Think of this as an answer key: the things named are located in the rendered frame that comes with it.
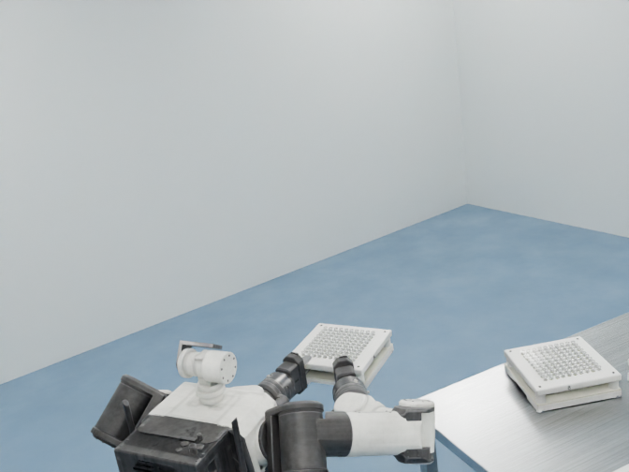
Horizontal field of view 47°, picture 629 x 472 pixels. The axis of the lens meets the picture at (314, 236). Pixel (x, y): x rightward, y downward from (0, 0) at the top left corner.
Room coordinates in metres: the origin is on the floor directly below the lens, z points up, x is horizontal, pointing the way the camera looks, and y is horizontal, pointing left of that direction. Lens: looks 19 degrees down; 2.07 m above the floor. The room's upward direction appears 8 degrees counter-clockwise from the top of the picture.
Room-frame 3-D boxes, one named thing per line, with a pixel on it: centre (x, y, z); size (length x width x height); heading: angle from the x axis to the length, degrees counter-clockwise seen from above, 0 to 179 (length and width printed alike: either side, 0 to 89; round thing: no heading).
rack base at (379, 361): (1.93, -0.02, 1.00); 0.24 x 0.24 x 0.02; 62
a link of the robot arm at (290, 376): (1.78, 0.14, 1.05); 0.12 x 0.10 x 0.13; 144
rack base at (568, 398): (1.85, -0.65, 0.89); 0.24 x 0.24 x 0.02; 5
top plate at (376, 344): (1.93, -0.02, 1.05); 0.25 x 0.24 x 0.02; 62
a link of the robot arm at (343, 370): (1.71, -0.03, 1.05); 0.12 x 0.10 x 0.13; 4
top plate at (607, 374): (1.85, -0.65, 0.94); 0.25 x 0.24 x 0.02; 5
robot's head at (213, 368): (1.37, 0.26, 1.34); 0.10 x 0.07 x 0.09; 62
